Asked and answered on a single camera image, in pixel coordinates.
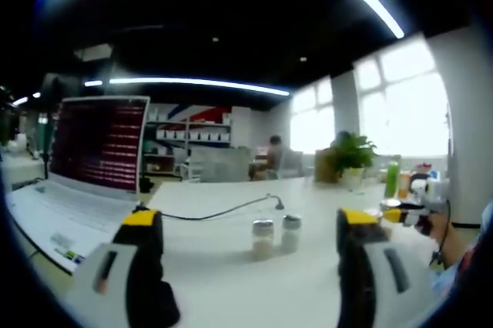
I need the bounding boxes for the green drink bottle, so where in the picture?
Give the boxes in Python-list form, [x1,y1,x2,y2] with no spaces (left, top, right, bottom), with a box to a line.
[384,155,402,197]

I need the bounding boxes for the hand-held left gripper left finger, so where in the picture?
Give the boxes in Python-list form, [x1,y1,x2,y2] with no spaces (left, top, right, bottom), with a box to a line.
[69,209,166,328]

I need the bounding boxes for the narrow window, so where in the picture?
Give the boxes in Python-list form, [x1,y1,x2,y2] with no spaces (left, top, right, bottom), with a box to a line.
[289,76,335,156]

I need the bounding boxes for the black table cable with plug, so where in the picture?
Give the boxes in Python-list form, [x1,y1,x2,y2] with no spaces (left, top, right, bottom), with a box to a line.
[156,193,286,222]

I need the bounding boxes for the grey mesh office chair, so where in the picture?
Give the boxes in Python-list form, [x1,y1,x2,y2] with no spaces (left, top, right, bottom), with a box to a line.
[188,149,251,183]

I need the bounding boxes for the short seasoning bottle white contents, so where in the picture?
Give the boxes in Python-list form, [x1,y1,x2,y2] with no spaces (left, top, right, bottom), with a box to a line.
[280,215,301,254]

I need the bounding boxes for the large window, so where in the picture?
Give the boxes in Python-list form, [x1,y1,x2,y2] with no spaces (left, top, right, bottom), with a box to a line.
[353,35,451,159]

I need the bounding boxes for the person's right hand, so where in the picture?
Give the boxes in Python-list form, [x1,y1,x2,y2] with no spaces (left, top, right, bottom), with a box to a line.
[414,213,455,246]

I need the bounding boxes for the brown paper bag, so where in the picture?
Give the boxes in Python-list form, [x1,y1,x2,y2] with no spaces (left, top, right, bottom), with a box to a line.
[314,149,342,183]

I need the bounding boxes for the black computer mouse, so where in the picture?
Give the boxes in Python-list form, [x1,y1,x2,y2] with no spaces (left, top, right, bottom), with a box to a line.
[160,280,181,326]

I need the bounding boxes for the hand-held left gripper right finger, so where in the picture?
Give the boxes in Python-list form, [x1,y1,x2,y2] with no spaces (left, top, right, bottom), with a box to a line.
[335,207,444,328]

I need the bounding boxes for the white laptop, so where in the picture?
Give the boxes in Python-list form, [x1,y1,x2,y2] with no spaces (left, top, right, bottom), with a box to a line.
[5,95,152,276]

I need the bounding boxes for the green potted plant white pot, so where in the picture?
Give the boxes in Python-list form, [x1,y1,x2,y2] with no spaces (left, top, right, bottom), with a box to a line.
[330,131,379,186]

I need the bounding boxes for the white office chair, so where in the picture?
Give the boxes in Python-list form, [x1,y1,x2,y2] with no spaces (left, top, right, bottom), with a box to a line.
[279,149,305,179]

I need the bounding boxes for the short seasoning bottle beige contents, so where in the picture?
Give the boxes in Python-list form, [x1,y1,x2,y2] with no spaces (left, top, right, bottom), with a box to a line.
[251,219,275,262]

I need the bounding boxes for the white ceiling air unit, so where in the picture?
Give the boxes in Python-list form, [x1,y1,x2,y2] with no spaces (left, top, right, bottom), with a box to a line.
[72,43,115,62]

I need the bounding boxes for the row of white storage boxes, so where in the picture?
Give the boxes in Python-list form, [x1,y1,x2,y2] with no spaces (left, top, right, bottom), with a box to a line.
[156,129,231,142]

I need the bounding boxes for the orange drink bottle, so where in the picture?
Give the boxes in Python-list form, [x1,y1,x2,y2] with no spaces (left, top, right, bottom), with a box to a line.
[398,172,412,198]

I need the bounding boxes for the wall shelf unit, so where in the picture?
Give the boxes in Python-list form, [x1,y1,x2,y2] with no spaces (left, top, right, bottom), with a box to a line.
[144,119,232,175]

